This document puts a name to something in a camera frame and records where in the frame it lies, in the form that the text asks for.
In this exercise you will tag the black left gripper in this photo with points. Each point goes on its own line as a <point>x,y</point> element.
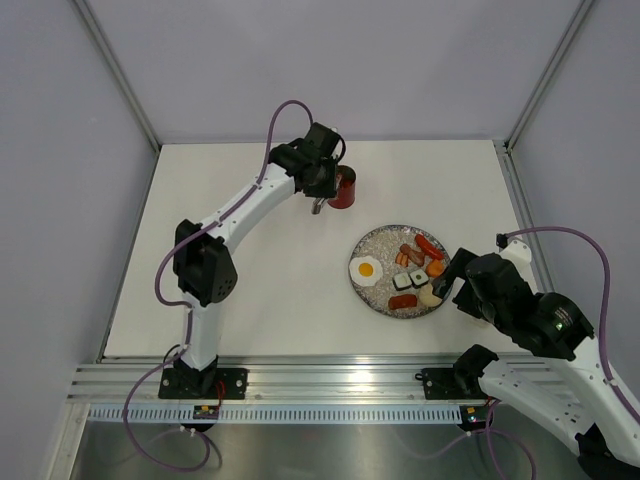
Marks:
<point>327,190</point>

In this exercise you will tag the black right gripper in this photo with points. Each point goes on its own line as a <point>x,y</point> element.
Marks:
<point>454,268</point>

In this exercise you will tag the steel serving tongs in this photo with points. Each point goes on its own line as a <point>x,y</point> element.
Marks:
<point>317,205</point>

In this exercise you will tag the toy bacon slice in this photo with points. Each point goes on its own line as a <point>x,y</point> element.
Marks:
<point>402,259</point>

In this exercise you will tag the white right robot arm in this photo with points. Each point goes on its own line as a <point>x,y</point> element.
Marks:
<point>550,327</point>

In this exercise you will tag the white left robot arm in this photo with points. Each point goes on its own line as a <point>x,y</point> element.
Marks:
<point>203,263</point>

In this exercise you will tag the red cylindrical lunch container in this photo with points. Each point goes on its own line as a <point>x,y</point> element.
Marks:
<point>346,189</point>

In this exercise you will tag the toy orange chicken leg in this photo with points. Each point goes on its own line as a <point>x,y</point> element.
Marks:
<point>435,268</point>

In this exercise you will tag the toy red sausage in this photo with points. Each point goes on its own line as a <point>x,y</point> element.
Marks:
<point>428,248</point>

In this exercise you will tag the sushi roll green centre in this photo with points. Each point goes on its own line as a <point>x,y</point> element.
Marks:
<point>418,278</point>

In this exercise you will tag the toy brown meat chunk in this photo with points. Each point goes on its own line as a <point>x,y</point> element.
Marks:
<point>415,256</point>

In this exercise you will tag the toy steamed bun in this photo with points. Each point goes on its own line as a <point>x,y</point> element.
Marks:
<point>427,297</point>

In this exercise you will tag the speckled ceramic plate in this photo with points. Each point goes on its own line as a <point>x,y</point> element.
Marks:
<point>383,243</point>

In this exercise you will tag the toy red meat slab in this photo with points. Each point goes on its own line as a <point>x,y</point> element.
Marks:
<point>402,302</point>

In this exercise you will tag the toy fried egg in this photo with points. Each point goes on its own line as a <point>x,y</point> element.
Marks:
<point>365,271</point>

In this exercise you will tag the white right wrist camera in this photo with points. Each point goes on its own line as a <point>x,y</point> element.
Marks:
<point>515,251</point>

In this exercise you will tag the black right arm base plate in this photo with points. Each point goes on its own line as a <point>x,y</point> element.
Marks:
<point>440,384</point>

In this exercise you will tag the aluminium front rail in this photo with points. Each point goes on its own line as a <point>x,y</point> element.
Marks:
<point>300,380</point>

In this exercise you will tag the left aluminium frame post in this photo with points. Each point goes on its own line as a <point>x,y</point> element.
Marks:
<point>98,37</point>

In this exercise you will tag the aluminium frame post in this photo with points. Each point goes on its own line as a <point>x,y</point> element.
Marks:
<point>98,37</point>
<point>559,54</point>

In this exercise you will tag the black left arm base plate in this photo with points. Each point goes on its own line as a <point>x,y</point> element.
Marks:
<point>228,383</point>

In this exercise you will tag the right aluminium frame post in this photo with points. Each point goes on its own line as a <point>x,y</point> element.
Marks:
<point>559,54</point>

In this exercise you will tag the white slotted cable duct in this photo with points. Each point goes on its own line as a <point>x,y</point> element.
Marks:
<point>279,414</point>

